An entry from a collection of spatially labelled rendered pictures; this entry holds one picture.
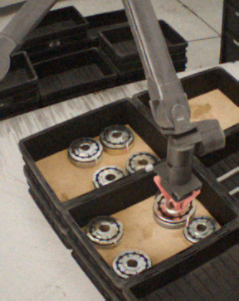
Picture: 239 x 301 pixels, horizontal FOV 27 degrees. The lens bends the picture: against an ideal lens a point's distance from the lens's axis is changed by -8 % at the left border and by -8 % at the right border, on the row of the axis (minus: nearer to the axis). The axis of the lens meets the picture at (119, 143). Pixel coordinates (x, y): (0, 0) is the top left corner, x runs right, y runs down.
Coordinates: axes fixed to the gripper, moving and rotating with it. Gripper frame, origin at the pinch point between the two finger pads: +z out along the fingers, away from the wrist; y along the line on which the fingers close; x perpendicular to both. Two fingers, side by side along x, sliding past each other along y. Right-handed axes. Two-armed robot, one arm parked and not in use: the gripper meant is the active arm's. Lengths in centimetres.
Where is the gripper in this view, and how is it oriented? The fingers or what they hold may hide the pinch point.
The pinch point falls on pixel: (174, 202)
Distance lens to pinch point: 119.7
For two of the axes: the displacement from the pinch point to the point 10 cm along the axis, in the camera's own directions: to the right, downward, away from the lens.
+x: -8.6, 3.5, -3.6
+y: -5.1, -5.9, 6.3
